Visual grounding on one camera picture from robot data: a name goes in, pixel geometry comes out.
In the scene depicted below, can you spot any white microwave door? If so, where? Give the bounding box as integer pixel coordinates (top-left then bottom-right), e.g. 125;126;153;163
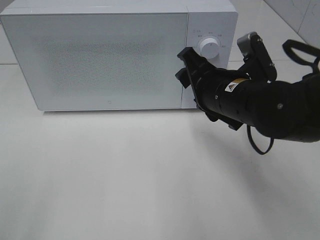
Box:
1;13;187;111

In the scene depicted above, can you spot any upper white microwave knob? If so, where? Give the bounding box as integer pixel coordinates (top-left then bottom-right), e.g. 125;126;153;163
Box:
198;35;221;59

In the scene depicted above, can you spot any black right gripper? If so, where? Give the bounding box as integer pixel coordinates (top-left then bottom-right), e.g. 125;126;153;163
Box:
175;47;249;130

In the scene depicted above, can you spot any white microwave oven body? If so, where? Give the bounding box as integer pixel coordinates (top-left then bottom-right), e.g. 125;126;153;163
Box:
0;0;238;109

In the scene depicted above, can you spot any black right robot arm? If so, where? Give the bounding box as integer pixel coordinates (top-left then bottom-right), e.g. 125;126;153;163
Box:
176;47;320;143

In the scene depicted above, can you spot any black camera cable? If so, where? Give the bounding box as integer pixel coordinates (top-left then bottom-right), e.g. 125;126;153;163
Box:
246;39;320;156

